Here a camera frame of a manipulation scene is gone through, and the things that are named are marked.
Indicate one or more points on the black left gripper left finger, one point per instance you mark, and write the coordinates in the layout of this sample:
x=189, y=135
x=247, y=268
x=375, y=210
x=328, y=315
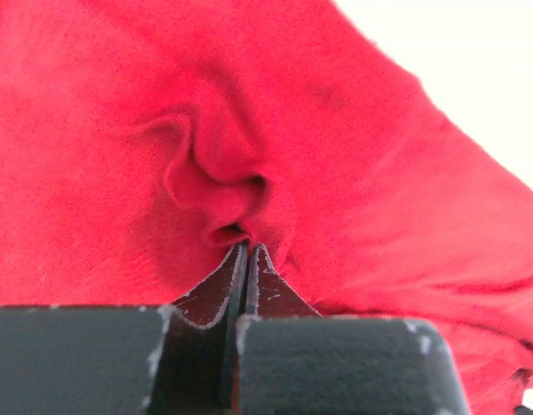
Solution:
x=175, y=358

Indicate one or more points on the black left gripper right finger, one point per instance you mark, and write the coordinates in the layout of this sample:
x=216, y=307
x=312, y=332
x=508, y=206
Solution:
x=294, y=361

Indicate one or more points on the red t shirt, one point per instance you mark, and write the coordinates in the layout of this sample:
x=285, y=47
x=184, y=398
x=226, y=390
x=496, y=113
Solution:
x=139, y=140

